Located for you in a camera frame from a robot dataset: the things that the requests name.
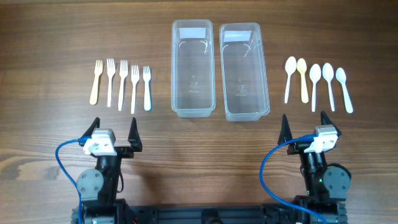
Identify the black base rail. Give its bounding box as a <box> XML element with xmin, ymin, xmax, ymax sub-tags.
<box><xmin>71</xmin><ymin>203</ymin><xmax>348</xmax><ymax>224</ymax></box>

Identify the right blue cable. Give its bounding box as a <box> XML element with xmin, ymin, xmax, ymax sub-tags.
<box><xmin>259</xmin><ymin>134</ymin><xmax>328</xmax><ymax>224</ymax></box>

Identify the white plastic fork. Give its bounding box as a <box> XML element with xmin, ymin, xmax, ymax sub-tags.
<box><xmin>131</xmin><ymin>65</ymin><xmax>140</xmax><ymax>114</ymax></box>
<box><xmin>106</xmin><ymin>58</ymin><xmax>116</xmax><ymax>108</ymax></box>
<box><xmin>118</xmin><ymin>60</ymin><xmax>128</xmax><ymax>111</ymax></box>

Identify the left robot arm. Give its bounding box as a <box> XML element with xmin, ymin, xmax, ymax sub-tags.
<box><xmin>71</xmin><ymin>118</ymin><xmax>142</xmax><ymax>224</ymax></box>

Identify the left clear plastic container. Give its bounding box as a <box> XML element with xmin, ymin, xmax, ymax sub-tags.
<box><xmin>171</xmin><ymin>19</ymin><xmax>216</xmax><ymax>118</ymax></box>

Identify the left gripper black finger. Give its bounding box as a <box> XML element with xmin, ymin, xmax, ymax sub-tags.
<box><xmin>127</xmin><ymin>117</ymin><xmax>142</xmax><ymax>152</ymax></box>
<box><xmin>81</xmin><ymin>117</ymin><xmax>100</xmax><ymax>139</ymax></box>

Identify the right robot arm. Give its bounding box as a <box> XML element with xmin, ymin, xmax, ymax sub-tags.
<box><xmin>287</xmin><ymin>111</ymin><xmax>352</xmax><ymax>223</ymax></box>

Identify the white plastic spoon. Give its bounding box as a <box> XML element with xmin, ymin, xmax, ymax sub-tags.
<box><xmin>284</xmin><ymin>56</ymin><xmax>297</xmax><ymax>104</ymax></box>
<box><xmin>309</xmin><ymin>63</ymin><xmax>322</xmax><ymax>112</ymax></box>
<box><xmin>336</xmin><ymin>67</ymin><xmax>353</xmax><ymax>113</ymax></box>
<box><xmin>322</xmin><ymin>63</ymin><xmax>335</xmax><ymax>111</ymax></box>

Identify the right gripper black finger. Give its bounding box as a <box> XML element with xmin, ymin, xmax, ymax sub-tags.
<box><xmin>277</xmin><ymin>114</ymin><xmax>293</xmax><ymax>145</ymax></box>
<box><xmin>320</xmin><ymin>111</ymin><xmax>341</xmax><ymax>136</ymax></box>

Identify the clear plastic container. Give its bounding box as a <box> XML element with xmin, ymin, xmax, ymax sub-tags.
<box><xmin>171</xmin><ymin>19</ymin><xmax>216</xmax><ymax>118</ymax></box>
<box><xmin>220</xmin><ymin>22</ymin><xmax>271</xmax><ymax>122</ymax></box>

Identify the left blue cable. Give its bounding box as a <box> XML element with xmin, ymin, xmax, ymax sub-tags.
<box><xmin>55</xmin><ymin>136</ymin><xmax>93</xmax><ymax>224</ymax></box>

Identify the blue cable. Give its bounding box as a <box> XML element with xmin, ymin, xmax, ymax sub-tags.
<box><xmin>55</xmin><ymin>136</ymin><xmax>93</xmax><ymax>224</ymax></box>
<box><xmin>259</xmin><ymin>134</ymin><xmax>328</xmax><ymax>224</ymax></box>

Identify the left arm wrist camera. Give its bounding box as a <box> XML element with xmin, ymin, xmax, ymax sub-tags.
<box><xmin>83</xmin><ymin>128</ymin><xmax>117</xmax><ymax>156</ymax></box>

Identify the yellow plastic spoon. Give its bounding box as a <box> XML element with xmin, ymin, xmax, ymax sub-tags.
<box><xmin>297</xmin><ymin>58</ymin><xmax>309</xmax><ymax>103</ymax></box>

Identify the light blue plastic fork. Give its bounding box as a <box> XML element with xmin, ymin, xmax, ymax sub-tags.
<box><xmin>143</xmin><ymin>66</ymin><xmax>152</xmax><ymax>111</ymax></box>

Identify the right clear plastic container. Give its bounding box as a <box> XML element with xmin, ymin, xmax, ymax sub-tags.
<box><xmin>220</xmin><ymin>22</ymin><xmax>271</xmax><ymax>122</ymax></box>

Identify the yellow plastic fork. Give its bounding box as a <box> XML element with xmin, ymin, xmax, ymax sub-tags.
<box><xmin>90</xmin><ymin>60</ymin><xmax>103</xmax><ymax>105</ymax></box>

